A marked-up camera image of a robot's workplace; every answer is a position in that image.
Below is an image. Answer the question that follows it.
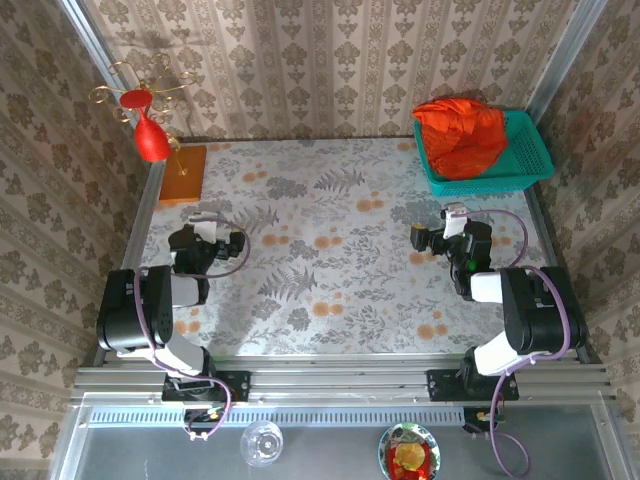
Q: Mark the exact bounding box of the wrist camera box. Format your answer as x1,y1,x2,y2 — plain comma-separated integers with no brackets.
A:
440,202,469,239
193,219,219,246

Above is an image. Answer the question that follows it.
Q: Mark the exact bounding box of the orange wooden base board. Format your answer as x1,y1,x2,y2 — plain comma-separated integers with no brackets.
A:
157,144,208,204

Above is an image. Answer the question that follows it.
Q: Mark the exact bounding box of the orange t-shirt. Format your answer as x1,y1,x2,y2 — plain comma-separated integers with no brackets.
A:
412,98,510,181

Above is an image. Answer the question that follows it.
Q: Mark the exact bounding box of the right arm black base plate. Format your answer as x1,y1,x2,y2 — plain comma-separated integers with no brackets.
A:
426,368,520,403

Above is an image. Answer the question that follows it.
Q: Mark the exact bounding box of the teal plastic basket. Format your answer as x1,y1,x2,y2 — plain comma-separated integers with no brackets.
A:
413,109,555,198

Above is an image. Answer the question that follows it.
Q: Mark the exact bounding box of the clear drinking glass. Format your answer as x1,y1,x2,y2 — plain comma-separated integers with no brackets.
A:
239,419,285,469

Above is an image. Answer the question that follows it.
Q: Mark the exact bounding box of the grey slotted cable duct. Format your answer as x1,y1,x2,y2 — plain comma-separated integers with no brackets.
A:
87,405,464,427

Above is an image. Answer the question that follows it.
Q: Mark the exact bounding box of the aluminium rail beam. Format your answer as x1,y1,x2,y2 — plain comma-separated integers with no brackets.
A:
69,355,619,406

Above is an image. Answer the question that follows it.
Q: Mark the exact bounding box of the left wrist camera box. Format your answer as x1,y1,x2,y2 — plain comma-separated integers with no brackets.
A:
193,219,219,246

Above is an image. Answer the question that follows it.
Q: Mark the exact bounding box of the gold wire stand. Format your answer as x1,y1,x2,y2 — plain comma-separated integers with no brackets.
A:
88,53,199,176

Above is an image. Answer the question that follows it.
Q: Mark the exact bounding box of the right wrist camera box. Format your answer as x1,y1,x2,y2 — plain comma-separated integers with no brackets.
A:
440,202,469,239

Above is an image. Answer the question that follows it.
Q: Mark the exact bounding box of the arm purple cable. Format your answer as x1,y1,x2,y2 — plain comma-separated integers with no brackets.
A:
464,208,576,479
133,214,251,444

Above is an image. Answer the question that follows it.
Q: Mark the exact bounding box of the patterned bowl with food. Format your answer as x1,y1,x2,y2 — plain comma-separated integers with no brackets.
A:
377,422,442,480

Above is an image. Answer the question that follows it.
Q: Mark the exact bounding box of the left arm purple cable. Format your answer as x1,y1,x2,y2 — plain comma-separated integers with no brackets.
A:
133,214,251,444

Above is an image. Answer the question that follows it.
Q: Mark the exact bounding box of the floral table mat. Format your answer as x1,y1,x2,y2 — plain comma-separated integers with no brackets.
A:
117,138,574,357

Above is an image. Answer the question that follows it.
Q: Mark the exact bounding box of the red goblet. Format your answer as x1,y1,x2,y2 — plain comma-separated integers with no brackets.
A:
118,89,171,164

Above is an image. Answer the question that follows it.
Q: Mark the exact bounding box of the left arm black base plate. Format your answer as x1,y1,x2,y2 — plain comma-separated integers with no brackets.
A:
162,369,251,404

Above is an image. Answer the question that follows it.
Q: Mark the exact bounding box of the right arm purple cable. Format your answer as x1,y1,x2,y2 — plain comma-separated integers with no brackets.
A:
464,208,576,479

